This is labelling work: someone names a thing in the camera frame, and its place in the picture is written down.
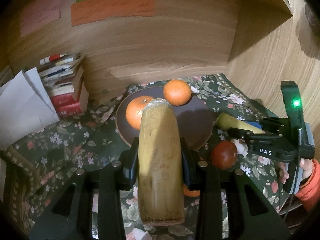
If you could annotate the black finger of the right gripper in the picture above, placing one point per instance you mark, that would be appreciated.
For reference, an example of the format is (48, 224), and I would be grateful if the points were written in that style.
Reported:
(250, 136)

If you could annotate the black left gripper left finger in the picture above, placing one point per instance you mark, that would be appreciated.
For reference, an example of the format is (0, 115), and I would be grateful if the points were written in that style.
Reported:
(131, 164)

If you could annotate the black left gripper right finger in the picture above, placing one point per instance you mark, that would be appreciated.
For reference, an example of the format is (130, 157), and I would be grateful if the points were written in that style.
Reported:
(190, 164)

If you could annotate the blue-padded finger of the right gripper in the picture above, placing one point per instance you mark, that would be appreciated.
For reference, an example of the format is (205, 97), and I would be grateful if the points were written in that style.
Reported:
(270, 124)

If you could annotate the short yellow banana piece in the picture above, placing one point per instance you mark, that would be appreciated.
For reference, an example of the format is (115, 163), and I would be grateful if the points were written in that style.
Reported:
(225, 122)

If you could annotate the red tomato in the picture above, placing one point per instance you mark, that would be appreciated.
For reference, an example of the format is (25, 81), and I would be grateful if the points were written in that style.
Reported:
(224, 155)

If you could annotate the long yellow banana piece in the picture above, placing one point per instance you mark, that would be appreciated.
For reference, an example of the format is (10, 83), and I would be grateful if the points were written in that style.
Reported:
(160, 182)

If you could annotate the orange sleeve forearm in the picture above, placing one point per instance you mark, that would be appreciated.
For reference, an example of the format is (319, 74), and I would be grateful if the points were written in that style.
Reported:
(308, 192)

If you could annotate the right hand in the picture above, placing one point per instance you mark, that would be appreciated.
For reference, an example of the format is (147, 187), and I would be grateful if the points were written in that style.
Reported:
(305, 164)

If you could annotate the small orange under gripper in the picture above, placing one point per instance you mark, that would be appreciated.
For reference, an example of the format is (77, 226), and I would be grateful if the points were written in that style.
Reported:
(190, 193)

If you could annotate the dark round wooden plate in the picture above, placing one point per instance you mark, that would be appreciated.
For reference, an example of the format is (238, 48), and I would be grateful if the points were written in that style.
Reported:
(195, 119)

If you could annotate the dark floral tablecloth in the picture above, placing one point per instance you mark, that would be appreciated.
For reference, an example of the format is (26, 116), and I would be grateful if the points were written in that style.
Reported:
(42, 162)

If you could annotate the large orange with stem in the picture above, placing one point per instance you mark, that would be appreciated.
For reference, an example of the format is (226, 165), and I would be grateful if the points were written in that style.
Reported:
(135, 109)

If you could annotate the round orange at back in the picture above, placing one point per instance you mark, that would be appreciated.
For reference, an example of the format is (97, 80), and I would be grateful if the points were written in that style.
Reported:
(177, 92)

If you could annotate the stack of books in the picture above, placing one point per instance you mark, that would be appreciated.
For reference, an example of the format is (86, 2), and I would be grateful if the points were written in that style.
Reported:
(62, 77)

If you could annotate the white paper sheets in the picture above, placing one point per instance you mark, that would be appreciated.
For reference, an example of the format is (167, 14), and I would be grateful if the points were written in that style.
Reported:
(25, 107)

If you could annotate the orange paper note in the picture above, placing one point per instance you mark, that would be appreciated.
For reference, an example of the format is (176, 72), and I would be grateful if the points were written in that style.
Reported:
(98, 10)

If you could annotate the pink paper note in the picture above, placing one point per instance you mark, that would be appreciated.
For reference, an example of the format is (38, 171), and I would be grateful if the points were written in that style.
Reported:
(37, 14)

